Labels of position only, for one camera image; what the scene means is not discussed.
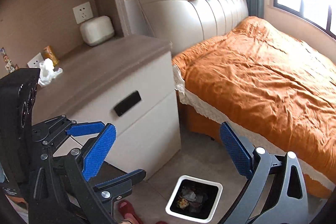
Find white paper towel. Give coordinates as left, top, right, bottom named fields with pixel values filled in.
left=38, top=58, right=63, bottom=87

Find orange cylindrical can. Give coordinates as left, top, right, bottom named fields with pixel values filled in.
left=42, top=46, right=59, bottom=66

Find colourful snack wrapper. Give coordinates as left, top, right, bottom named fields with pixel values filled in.
left=177, top=198, right=189, bottom=210

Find white plastic bag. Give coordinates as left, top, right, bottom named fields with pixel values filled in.
left=180, top=188, right=203, bottom=203

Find white trash bin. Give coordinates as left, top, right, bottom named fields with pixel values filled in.
left=165, top=175, right=223, bottom=223

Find left red slipper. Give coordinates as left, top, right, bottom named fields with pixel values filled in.
left=118, top=200, right=143, bottom=224

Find white lace bed skirt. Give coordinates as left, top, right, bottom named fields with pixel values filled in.
left=173, top=65, right=335, bottom=190

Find white nightstand with drawers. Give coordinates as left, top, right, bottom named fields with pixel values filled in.
left=33, top=35, right=181, bottom=176

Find white ribbed appliance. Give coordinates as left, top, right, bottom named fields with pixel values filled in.
left=80, top=15, right=115, bottom=47

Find beige padded headboard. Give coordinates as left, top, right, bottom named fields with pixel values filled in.
left=137, top=0, right=248, bottom=56

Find black drawer handle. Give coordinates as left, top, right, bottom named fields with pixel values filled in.
left=113, top=90, right=141, bottom=117

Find cartoon stickers on wall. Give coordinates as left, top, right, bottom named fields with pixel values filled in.
left=1, top=47, right=19, bottom=74

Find white wall socket centre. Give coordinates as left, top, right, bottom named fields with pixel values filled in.
left=27, top=52, right=44, bottom=68

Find white wall socket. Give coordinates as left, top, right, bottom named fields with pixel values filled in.
left=27, top=52, right=44, bottom=68
left=72, top=2, right=93, bottom=24

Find white wall socket right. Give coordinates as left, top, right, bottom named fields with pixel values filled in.
left=72, top=2, right=93, bottom=24

